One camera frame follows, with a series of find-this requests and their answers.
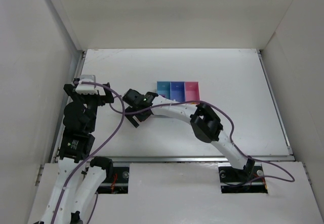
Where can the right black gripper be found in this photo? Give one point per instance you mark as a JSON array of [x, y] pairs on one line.
[[136, 115]]

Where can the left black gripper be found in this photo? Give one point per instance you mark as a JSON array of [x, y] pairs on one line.
[[105, 96]]

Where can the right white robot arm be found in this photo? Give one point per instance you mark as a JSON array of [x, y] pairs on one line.
[[205, 123]]

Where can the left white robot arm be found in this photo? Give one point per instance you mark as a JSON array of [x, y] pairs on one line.
[[80, 171]]

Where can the light blue container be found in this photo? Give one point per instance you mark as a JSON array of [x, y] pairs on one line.
[[163, 88]]

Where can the dark blue container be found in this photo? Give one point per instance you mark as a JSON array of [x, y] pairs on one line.
[[177, 91]]

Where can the pink container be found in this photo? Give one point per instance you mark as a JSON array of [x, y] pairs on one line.
[[192, 91]]

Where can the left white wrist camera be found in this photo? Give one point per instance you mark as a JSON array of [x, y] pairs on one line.
[[85, 89]]

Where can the aluminium rail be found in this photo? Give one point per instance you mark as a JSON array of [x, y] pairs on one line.
[[288, 158]]

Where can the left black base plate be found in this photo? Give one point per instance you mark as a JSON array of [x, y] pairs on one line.
[[118, 183]]

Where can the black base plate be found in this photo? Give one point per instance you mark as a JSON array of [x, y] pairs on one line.
[[118, 183], [235, 181]]

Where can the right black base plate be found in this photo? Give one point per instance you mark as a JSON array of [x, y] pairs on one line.
[[235, 181]]

